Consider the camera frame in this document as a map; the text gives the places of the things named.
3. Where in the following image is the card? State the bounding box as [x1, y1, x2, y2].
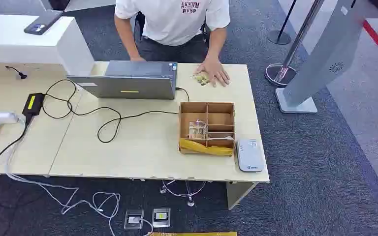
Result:
[193, 73, 210, 87]
[188, 119, 208, 140]

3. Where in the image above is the card in wooden box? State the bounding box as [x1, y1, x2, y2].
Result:
[188, 119, 208, 140]

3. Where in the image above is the wooden divided card box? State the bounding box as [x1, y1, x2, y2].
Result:
[178, 102, 236, 157]

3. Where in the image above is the yellow tape strip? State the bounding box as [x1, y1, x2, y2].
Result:
[179, 138, 234, 157]

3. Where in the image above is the person's left hand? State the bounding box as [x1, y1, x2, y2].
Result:
[194, 59, 231, 88]

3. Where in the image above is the pale wooden desk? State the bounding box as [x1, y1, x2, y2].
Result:
[0, 61, 271, 210]

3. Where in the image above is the grey laptop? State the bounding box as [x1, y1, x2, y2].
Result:
[67, 60, 179, 100]

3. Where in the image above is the grey card reader device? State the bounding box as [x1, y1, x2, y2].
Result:
[236, 139, 264, 173]

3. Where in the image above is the person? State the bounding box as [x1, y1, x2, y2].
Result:
[114, 0, 231, 88]

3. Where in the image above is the silver floor socket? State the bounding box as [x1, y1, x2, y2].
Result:
[152, 208, 171, 228]
[124, 209, 144, 231]

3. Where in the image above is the grey kiosk stand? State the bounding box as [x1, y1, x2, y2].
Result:
[275, 0, 378, 114]

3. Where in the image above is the black power adapter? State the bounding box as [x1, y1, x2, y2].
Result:
[22, 92, 45, 117]

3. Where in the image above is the black smartphone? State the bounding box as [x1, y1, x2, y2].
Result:
[23, 10, 64, 36]

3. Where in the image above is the white counter block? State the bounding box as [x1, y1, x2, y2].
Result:
[0, 13, 95, 77]

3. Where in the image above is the chrome wire stand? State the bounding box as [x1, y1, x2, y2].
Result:
[159, 179, 207, 207]

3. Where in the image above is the black power cable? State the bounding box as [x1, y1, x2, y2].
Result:
[0, 79, 190, 169]

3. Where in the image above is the chrome stanchion post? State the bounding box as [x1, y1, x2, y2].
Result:
[264, 0, 325, 88]

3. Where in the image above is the black stanchion post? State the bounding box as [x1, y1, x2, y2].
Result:
[267, 0, 297, 46]

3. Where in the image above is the white cable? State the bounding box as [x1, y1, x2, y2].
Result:
[5, 118, 154, 236]

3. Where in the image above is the small black cable plug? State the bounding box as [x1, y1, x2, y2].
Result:
[5, 65, 28, 80]

